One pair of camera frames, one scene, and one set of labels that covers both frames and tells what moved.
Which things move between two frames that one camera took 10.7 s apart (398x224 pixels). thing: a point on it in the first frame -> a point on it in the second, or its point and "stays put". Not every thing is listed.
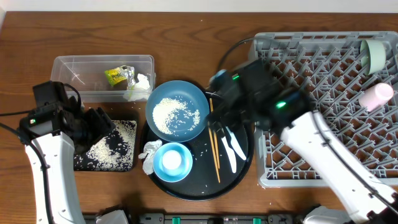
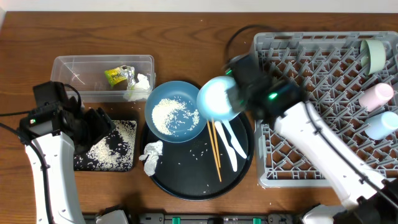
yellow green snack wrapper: (117, 74) stays put
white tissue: (140, 90) stays put
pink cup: (376, 96) stays put
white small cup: (171, 159) -> (380, 126)
